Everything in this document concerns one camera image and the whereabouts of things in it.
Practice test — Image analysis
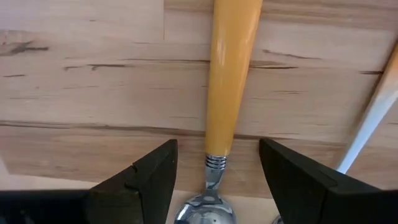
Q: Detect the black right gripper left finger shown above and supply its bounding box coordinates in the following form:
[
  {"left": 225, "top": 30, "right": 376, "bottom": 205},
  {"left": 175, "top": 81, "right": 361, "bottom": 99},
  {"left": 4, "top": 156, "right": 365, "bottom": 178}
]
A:
[{"left": 0, "top": 139, "right": 179, "bottom": 224}]

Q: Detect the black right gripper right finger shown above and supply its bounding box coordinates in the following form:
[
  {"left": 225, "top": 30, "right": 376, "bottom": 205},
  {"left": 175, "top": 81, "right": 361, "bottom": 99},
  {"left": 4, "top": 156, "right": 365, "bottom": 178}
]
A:
[{"left": 259, "top": 138, "right": 398, "bottom": 224}]

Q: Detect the white-handled metal fork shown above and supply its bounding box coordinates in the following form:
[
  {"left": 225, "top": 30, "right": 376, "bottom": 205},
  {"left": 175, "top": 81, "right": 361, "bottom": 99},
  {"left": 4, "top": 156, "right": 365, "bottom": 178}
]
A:
[{"left": 272, "top": 43, "right": 398, "bottom": 224}]

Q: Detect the yellow-handled metal spoon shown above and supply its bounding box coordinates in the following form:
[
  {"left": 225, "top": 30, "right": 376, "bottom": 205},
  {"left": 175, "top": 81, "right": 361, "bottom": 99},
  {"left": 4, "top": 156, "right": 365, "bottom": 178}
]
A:
[{"left": 173, "top": 0, "right": 264, "bottom": 224}]

